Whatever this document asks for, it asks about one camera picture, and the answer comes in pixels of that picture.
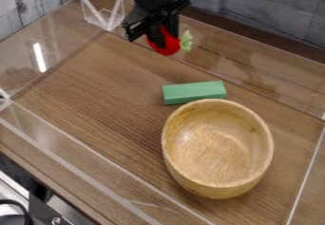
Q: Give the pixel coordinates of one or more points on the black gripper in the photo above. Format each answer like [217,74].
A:
[149,16]

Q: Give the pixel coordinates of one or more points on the red felt strawberry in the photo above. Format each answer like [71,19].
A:
[173,43]

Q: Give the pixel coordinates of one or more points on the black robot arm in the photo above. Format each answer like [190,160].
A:
[154,18]

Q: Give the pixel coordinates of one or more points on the green rectangular block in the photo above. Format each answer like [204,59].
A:
[185,93]

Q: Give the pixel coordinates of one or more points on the wooden bowl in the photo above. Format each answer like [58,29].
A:
[217,148]

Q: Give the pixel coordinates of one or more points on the clear acrylic corner bracket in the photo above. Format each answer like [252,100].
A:
[106,19]

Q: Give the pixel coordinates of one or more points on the clear acrylic enclosure wall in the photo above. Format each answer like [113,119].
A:
[82,116]

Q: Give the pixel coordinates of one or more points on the black metal mount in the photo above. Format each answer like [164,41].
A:
[43,214]

